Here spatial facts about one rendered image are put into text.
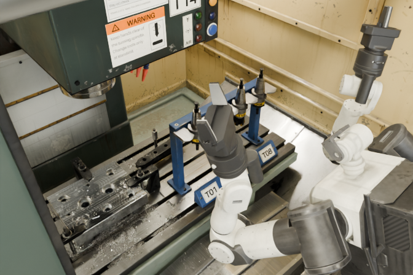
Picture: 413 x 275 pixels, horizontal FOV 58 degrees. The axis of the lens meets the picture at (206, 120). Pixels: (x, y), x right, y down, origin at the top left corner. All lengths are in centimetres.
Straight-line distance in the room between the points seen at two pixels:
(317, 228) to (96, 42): 64
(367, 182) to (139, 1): 70
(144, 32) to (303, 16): 98
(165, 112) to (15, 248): 215
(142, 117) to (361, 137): 165
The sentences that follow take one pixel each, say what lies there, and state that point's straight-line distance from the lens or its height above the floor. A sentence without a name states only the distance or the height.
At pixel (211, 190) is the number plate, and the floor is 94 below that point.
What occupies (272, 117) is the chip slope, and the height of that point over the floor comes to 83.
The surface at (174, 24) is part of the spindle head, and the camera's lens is 96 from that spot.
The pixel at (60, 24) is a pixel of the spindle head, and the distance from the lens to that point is 81.
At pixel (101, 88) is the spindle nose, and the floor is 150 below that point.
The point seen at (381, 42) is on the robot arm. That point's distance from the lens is 127.
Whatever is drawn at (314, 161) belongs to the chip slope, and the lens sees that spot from 188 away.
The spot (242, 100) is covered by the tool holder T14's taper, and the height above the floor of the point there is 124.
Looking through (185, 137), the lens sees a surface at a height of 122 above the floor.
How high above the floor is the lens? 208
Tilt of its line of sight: 39 degrees down
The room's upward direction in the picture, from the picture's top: straight up
